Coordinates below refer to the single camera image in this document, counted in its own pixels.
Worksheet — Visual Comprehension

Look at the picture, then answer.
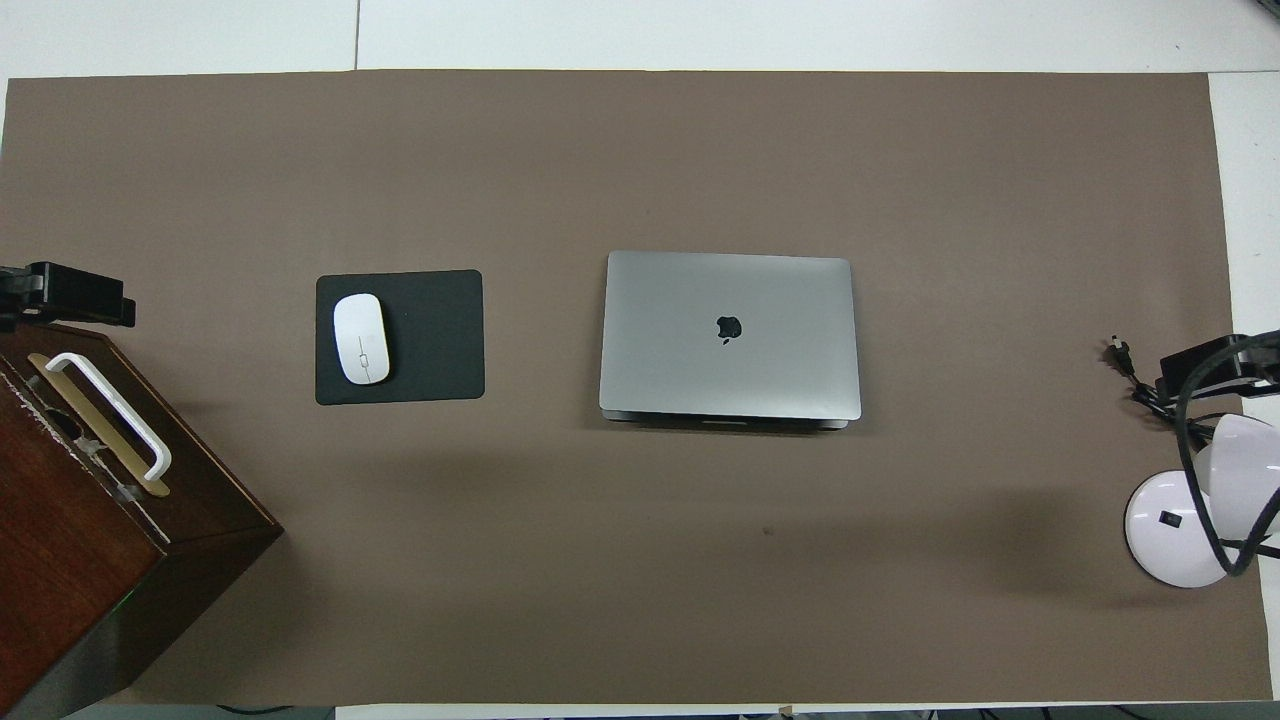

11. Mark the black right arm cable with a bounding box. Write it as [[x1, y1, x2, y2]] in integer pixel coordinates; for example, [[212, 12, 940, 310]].
[[1174, 328, 1280, 578]]

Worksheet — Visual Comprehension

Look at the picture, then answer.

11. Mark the gold metal handle plate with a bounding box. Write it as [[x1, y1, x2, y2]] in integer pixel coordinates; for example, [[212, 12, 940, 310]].
[[27, 352, 172, 499]]

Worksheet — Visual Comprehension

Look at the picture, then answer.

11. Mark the brown table mat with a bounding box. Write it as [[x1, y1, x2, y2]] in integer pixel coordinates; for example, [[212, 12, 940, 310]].
[[0, 70, 1244, 706]]

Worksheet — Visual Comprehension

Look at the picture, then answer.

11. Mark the white computer mouse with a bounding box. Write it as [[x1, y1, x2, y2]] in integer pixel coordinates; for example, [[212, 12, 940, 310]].
[[333, 292, 392, 386]]

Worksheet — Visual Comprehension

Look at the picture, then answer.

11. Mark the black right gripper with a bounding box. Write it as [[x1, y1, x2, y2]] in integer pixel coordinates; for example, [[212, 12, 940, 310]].
[[1158, 335, 1280, 403]]

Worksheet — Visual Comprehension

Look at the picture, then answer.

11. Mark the black lamp power cable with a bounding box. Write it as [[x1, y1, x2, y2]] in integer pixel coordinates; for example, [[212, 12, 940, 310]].
[[1108, 336, 1217, 451]]

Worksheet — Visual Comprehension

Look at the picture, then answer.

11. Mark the black mouse pad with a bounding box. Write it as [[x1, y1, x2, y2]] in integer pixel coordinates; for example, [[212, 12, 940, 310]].
[[315, 269, 486, 406]]

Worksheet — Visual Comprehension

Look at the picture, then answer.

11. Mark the white box handle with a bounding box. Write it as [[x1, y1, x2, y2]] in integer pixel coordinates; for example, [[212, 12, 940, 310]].
[[45, 352, 173, 483]]

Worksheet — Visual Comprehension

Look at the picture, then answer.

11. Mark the dark brown wooden box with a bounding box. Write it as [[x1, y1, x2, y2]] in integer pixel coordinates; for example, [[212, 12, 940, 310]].
[[0, 312, 285, 717]]

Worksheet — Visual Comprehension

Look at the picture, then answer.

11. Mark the silver grey laptop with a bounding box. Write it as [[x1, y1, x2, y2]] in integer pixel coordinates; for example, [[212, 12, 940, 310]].
[[598, 250, 863, 431]]

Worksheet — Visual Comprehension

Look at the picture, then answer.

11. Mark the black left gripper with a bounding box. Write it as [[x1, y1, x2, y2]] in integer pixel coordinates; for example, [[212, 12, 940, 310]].
[[0, 262, 137, 331]]

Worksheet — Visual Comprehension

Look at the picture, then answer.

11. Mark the white desk lamp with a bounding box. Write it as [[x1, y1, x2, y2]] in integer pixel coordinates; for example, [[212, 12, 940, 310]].
[[1124, 413, 1280, 589]]

